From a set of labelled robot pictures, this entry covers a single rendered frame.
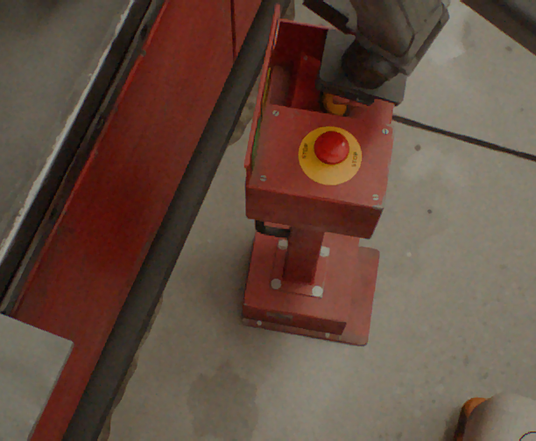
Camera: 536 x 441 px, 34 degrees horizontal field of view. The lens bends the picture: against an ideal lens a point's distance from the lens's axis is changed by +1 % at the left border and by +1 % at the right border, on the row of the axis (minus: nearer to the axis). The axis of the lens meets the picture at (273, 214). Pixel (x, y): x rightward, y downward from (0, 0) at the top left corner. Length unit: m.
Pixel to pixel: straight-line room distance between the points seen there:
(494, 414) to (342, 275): 0.38
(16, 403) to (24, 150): 0.30
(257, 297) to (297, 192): 0.66
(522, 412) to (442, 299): 0.38
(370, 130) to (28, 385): 0.50
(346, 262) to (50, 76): 0.85
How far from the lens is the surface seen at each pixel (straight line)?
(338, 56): 1.01
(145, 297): 1.71
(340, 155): 0.97
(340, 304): 1.63
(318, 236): 1.35
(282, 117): 1.02
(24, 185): 0.91
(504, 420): 1.49
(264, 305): 1.62
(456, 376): 1.76
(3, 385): 0.73
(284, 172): 0.99
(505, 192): 1.89
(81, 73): 0.95
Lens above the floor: 1.70
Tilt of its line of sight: 71 degrees down
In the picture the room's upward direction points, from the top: 3 degrees clockwise
